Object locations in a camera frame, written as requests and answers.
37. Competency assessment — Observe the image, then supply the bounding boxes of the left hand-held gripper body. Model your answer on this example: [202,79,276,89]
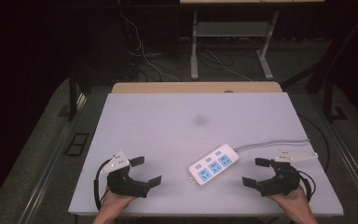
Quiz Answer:
[100,150,152,199]

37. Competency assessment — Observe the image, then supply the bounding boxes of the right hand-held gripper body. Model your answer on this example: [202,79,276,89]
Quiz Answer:
[255,147,319,198]

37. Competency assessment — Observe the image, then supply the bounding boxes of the person's left hand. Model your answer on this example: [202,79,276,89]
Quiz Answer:
[100,186,138,217]

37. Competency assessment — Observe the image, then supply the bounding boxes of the person's right hand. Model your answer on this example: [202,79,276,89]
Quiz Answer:
[267,185,312,217]

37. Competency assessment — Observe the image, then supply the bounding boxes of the white power strip blue sockets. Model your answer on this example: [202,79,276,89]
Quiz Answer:
[187,143,241,187]

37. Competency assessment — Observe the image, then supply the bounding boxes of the wooden table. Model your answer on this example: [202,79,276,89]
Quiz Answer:
[110,81,284,94]

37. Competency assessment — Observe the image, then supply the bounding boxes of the black metal stand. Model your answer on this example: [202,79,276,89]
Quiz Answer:
[322,73,350,123]
[57,61,90,122]

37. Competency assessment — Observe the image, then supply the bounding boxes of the grey power strip cable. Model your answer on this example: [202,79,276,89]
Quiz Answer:
[232,138,311,154]

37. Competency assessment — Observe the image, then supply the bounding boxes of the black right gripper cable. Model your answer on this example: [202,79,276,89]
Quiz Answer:
[297,169,318,203]

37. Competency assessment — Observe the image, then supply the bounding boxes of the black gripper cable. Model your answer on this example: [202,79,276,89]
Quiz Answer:
[93,159,112,212]
[297,169,318,203]

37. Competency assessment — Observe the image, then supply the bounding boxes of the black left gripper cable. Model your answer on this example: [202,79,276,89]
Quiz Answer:
[93,159,112,212]

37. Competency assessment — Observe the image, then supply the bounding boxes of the thin black floor cable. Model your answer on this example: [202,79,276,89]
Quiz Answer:
[297,114,331,174]

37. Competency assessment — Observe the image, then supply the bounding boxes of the black rectangular floor frame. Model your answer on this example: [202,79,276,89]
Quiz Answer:
[63,132,90,158]

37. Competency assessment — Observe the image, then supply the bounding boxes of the aluminium floor rail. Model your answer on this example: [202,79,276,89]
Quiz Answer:
[18,92,89,224]
[309,98,358,218]

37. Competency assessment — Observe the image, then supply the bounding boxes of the thin white floor cable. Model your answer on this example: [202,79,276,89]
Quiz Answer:
[204,49,254,83]

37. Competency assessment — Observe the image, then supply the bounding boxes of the white metal desk frame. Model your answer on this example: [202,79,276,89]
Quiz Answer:
[179,0,326,81]

